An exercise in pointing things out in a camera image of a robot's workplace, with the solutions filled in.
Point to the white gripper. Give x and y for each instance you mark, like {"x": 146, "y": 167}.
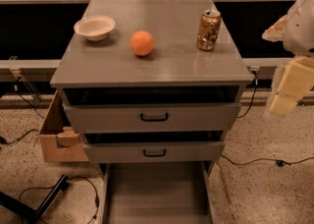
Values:
{"x": 300, "y": 32}

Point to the orange soda can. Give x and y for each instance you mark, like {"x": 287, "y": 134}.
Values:
{"x": 209, "y": 27}

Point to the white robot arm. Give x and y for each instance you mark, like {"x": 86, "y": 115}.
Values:
{"x": 298, "y": 39}

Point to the grey middle drawer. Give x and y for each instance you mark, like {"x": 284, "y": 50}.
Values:
{"x": 154, "y": 152}

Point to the grey drawer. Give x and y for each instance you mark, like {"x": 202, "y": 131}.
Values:
{"x": 157, "y": 193}
{"x": 140, "y": 119}
{"x": 154, "y": 152}

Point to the grey drawer cabinet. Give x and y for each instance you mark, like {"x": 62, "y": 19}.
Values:
{"x": 175, "y": 73}

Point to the grey top drawer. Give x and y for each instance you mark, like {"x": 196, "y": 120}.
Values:
{"x": 140, "y": 119}

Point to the grey bottom drawer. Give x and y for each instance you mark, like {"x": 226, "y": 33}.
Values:
{"x": 157, "y": 193}

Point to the orange fruit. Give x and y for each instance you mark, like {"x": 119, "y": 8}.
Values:
{"x": 142, "y": 43}

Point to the white paper bowl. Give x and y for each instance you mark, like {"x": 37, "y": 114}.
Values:
{"x": 95, "y": 28}

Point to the cardboard box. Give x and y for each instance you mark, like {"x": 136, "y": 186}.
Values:
{"x": 59, "y": 142}

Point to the black stand leg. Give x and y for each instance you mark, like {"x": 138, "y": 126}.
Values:
{"x": 32, "y": 212}

